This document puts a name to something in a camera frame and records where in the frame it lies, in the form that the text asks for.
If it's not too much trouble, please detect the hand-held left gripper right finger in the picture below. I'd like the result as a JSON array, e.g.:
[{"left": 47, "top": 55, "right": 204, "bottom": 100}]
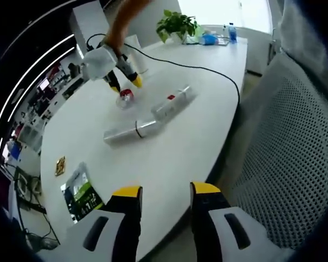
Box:
[{"left": 190, "top": 181, "right": 267, "bottom": 262}]

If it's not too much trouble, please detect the slim silver skincare bottle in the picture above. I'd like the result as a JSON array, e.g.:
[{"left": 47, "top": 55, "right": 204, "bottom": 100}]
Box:
[{"left": 103, "top": 119, "right": 161, "bottom": 146}]

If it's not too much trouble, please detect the blue storage box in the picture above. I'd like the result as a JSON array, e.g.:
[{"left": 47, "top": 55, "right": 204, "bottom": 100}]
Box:
[{"left": 5, "top": 141, "right": 22, "bottom": 160}]

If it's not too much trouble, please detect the blue plastic bag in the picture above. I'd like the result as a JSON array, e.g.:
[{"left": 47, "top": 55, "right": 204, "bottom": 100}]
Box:
[{"left": 200, "top": 32, "right": 221, "bottom": 46}]

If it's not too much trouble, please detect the blue plastic bottle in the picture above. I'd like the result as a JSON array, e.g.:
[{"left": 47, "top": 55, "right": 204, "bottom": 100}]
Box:
[{"left": 227, "top": 22, "right": 239, "bottom": 44}]

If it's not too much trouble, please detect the thin ceiling light strip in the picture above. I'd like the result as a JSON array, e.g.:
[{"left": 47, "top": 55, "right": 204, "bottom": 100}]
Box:
[
  {"left": 0, "top": 33, "right": 75, "bottom": 145},
  {"left": 0, "top": 47, "right": 76, "bottom": 153}
]

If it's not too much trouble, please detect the potted green plant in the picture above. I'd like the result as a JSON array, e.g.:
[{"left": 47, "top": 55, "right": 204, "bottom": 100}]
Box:
[{"left": 155, "top": 9, "right": 201, "bottom": 45}]

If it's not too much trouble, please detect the white skincare tube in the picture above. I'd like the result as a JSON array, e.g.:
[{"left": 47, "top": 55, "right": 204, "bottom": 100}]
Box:
[{"left": 125, "top": 34, "right": 150, "bottom": 75}]

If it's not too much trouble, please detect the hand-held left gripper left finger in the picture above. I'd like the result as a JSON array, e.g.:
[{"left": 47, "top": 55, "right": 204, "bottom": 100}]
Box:
[{"left": 81, "top": 185, "right": 143, "bottom": 262}]

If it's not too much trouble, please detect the square clear-cap skincare bottle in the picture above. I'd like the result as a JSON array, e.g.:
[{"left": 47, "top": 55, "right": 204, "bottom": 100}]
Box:
[{"left": 150, "top": 85, "right": 194, "bottom": 121}]

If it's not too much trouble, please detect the black cable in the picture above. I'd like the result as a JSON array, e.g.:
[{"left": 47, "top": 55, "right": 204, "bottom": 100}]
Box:
[{"left": 86, "top": 33, "right": 241, "bottom": 106}]

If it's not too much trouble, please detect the gold skincare sachet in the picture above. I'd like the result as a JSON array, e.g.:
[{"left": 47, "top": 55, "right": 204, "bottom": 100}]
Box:
[{"left": 54, "top": 156, "right": 67, "bottom": 177}]

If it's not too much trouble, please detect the grey mesh office chair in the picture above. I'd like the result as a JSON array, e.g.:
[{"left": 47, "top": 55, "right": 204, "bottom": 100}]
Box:
[{"left": 225, "top": 51, "right": 328, "bottom": 251}]

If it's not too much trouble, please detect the red-collar pump skincare bottle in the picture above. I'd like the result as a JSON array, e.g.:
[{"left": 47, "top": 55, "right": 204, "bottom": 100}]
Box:
[{"left": 115, "top": 88, "right": 136, "bottom": 110}]

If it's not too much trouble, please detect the green skincare sachet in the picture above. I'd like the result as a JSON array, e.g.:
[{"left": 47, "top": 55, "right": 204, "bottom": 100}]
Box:
[{"left": 60, "top": 162, "right": 104, "bottom": 223}]

